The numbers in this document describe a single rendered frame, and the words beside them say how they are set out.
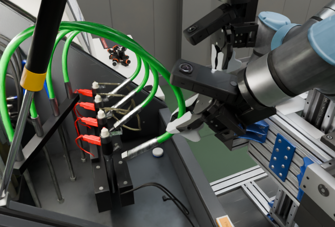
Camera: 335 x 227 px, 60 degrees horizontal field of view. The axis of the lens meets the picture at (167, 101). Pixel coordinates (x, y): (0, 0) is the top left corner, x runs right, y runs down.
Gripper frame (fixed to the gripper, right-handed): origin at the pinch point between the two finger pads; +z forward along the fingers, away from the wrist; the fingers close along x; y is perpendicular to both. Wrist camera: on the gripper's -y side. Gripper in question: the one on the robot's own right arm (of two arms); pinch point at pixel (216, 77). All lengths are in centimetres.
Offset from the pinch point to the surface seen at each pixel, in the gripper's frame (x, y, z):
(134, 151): -11.2, -23.8, 8.5
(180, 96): -14.8, -15.0, -6.1
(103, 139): -1.4, -29.5, 11.7
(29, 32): -4.9, -39.1, -17.5
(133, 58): 72, -8, 26
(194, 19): 197, 75, 52
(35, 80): -33, -35, -23
